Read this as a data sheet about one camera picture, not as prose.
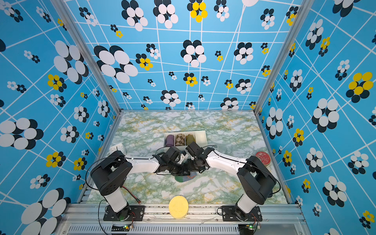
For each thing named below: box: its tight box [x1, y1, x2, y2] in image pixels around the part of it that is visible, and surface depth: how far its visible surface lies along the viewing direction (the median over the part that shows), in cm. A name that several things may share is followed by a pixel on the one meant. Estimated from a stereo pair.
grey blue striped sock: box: [174, 171, 198, 183], surface depth 86 cm
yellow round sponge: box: [168, 195, 189, 220], surface depth 74 cm
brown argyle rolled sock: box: [174, 133, 186, 147], surface depth 98 cm
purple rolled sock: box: [164, 134, 175, 147], surface depth 98 cm
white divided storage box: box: [163, 130, 208, 149], surface depth 98 cm
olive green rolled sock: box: [185, 133, 196, 146], surface depth 98 cm
